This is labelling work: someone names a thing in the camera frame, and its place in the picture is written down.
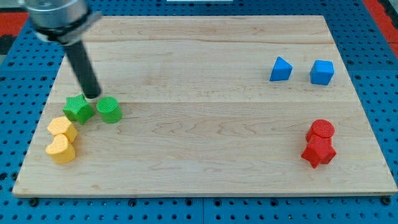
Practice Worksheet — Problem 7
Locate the green cylinder block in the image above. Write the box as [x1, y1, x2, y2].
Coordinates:
[96, 96, 123, 124]

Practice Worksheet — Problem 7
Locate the blue cube block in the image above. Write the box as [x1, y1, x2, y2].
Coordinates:
[310, 60, 335, 85]

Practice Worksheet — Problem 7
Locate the red star block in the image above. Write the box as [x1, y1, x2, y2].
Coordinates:
[301, 135, 337, 169]

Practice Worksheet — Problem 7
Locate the wooden board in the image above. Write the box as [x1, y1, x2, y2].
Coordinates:
[13, 16, 397, 198]

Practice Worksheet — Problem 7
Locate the yellow heart block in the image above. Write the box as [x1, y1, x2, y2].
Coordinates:
[45, 134, 76, 164]

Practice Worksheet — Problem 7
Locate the blue triangle block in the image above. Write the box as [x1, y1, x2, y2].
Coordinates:
[269, 57, 293, 82]

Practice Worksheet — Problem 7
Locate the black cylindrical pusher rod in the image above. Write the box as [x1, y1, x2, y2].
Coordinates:
[63, 40, 101, 99]

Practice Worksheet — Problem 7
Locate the green star block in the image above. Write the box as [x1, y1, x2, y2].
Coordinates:
[62, 94, 95, 125]

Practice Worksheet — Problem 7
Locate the red cylinder block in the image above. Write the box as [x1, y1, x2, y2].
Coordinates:
[305, 119, 335, 142]

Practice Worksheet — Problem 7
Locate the yellow hexagon block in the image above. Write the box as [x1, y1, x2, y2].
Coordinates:
[47, 116, 78, 142]

